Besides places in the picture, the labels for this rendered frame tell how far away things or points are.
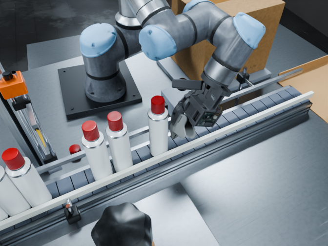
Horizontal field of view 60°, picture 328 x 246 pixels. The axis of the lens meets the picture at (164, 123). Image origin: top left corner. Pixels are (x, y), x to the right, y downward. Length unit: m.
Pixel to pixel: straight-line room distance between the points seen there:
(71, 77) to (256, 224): 0.82
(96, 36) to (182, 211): 0.57
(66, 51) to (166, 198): 0.85
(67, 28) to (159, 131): 2.69
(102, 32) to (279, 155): 0.67
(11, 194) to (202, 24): 0.56
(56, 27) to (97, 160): 2.76
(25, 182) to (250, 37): 0.57
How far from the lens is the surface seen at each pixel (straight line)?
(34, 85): 1.21
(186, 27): 0.64
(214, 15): 0.69
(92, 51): 0.92
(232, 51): 0.65
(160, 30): 0.61
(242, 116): 0.95
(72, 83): 1.13
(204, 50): 0.96
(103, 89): 1.00
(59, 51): 1.37
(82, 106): 1.03
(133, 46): 0.98
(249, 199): 0.84
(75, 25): 3.34
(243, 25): 0.65
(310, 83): 1.24
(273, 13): 1.07
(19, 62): 2.95
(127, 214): 0.40
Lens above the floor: 1.54
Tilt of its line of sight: 48 degrees down
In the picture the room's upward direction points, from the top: straight up
